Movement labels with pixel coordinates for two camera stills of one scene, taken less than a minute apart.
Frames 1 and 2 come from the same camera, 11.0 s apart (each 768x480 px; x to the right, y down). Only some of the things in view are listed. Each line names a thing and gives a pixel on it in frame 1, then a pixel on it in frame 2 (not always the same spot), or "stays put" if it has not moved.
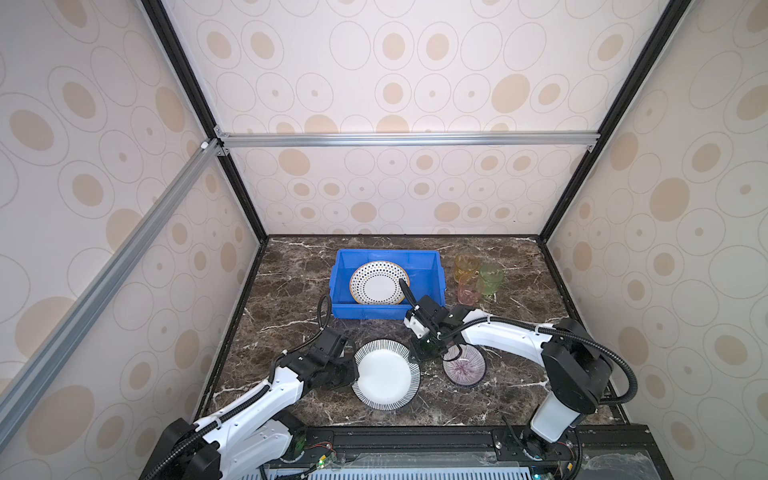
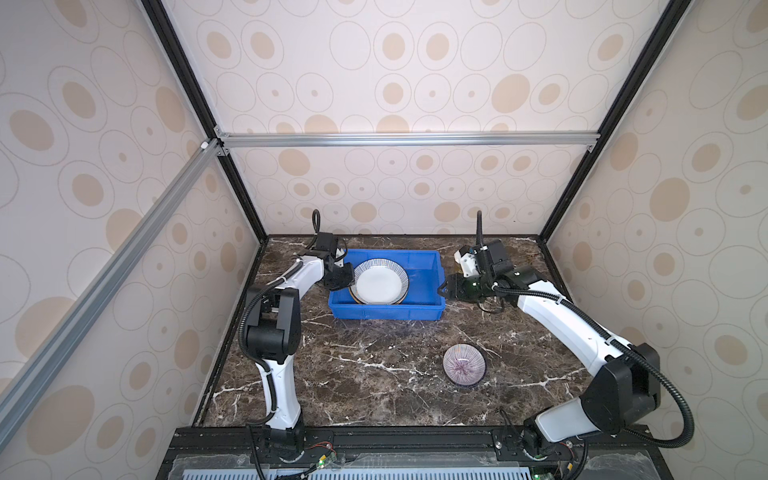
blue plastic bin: (365, 283) stays put
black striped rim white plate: (388, 377) -> (379, 281)
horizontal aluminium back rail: (406, 139) stays put
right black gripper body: (425, 348) -> (471, 289)
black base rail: (505, 453) stays put
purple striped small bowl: (463, 364) stays put
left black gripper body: (339, 374) -> (339, 278)
